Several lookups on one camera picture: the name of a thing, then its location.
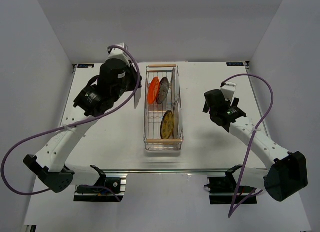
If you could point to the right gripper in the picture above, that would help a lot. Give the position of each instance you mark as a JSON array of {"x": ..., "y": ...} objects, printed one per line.
[{"x": 235, "y": 102}]

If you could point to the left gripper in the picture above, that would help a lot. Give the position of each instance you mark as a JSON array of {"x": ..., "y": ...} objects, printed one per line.
[{"x": 132, "y": 72}]

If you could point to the yellow patterned plate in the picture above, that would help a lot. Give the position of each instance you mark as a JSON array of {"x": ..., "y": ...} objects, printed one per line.
[{"x": 167, "y": 125}]

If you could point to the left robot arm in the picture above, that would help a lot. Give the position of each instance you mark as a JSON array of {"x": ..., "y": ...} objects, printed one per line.
[{"x": 49, "y": 163}]

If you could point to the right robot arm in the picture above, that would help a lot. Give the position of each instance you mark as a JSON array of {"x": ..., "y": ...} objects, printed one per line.
[{"x": 285, "y": 172}]

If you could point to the orange plate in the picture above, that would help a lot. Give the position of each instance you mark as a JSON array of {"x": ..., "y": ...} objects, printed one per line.
[{"x": 153, "y": 90}]

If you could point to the dark patterned plate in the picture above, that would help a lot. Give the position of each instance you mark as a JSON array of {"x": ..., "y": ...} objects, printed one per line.
[{"x": 163, "y": 90}]

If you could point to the large white plate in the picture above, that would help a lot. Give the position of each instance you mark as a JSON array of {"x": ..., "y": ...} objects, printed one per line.
[
  {"x": 178, "y": 120},
  {"x": 175, "y": 84}
]

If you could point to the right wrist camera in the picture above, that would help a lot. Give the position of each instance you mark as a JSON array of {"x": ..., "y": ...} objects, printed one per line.
[{"x": 228, "y": 89}]

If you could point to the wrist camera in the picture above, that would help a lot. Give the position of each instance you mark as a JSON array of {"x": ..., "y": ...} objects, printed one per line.
[
  {"x": 115, "y": 53},
  {"x": 228, "y": 89}
]

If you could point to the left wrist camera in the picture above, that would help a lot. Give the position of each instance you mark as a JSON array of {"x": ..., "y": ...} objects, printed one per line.
[{"x": 115, "y": 53}]

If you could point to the aluminium table rail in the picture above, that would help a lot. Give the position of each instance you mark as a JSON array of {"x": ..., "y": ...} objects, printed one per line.
[{"x": 163, "y": 171}]

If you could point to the wire dish rack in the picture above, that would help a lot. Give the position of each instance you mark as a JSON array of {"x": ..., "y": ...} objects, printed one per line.
[{"x": 153, "y": 113}]

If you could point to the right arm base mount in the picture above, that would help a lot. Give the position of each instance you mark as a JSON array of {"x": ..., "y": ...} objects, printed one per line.
[{"x": 221, "y": 189}]

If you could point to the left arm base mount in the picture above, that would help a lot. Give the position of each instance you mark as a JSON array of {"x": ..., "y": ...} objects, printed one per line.
[{"x": 110, "y": 189}]

